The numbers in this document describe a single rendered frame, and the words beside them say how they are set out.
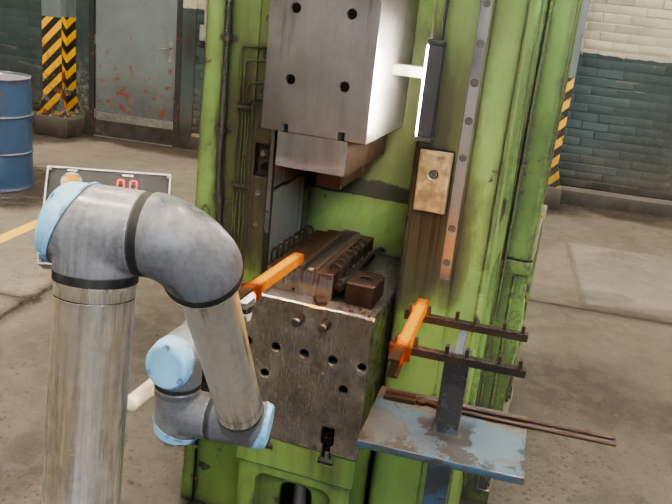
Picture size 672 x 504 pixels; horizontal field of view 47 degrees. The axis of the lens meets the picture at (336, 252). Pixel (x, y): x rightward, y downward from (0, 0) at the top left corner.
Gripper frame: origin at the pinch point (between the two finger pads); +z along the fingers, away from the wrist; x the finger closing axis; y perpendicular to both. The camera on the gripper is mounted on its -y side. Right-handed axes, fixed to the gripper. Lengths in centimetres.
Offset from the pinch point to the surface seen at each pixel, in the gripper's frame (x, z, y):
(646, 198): 143, 647, 99
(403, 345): 36.4, 3.9, 6.5
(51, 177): -71, 24, -10
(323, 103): 0, 42, -38
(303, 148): -4.4, 42.1, -25.6
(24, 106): -350, 354, 44
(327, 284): 6.2, 41.5, 11.3
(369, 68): 11, 42, -49
